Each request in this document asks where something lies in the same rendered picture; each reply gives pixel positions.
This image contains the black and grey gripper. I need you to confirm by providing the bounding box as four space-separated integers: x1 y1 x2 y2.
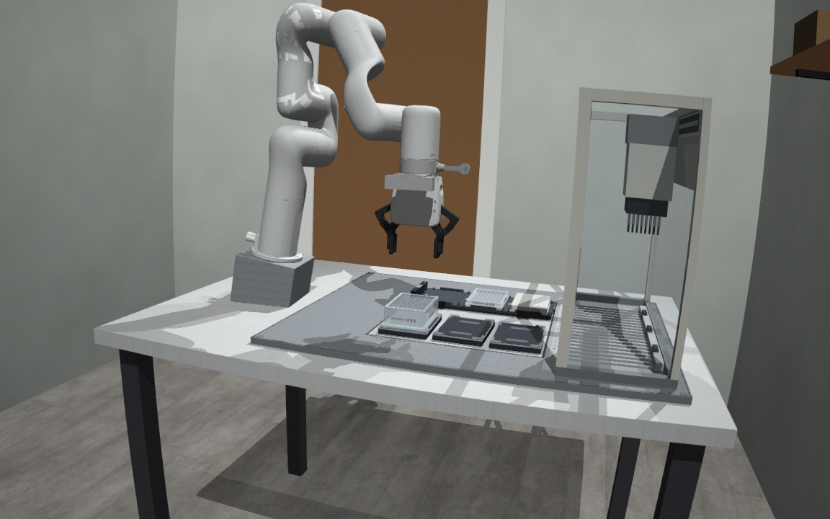
375 174 459 259

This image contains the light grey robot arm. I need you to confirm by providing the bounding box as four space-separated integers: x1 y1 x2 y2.
246 3 445 263

